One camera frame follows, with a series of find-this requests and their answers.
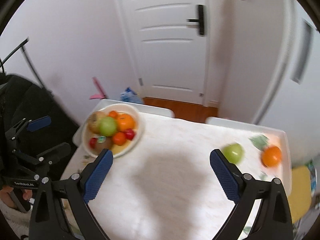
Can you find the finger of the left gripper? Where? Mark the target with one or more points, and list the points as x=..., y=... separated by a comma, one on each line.
x=37, y=124
x=55, y=154

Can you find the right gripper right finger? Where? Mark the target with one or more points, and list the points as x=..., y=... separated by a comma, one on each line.
x=273, y=219

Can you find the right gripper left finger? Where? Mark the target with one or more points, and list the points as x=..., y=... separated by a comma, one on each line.
x=48, y=218

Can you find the red tomato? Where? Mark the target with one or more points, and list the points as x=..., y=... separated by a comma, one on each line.
x=130, y=134
x=93, y=142

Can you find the brown kiwi with sticker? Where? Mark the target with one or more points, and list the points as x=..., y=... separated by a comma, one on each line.
x=103, y=143

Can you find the large yellow-red apple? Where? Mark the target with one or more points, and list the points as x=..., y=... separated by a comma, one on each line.
x=93, y=122

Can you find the green apple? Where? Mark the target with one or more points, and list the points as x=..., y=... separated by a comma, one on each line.
x=234, y=153
x=107, y=126

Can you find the orange tomato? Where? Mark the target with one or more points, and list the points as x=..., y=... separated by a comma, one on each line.
x=119, y=138

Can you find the small tangerine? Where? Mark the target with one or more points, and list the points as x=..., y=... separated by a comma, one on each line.
x=113, y=114

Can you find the large orange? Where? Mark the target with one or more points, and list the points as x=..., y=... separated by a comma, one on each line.
x=125, y=121

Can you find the operator hand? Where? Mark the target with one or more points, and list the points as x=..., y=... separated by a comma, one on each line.
x=13, y=198

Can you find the black clothing on rack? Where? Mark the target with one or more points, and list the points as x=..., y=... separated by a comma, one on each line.
x=22, y=99

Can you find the yellow stool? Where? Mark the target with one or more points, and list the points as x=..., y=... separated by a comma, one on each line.
x=300, y=197

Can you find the pink plastic tool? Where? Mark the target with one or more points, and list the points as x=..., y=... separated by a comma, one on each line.
x=101, y=94

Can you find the orange persimmon at table edge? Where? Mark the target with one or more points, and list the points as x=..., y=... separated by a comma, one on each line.
x=271, y=156

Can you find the cream oval fruit dish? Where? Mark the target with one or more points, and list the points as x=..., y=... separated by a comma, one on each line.
x=117, y=151

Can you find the black metal rack pole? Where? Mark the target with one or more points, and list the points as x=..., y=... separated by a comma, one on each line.
x=24, y=52

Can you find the floral white tablecloth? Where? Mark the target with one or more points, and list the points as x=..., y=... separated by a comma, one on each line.
x=165, y=187

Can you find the white door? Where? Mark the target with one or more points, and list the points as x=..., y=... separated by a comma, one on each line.
x=170, y=56

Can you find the black door handle lock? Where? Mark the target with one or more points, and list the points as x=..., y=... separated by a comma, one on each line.
x=200, y=20

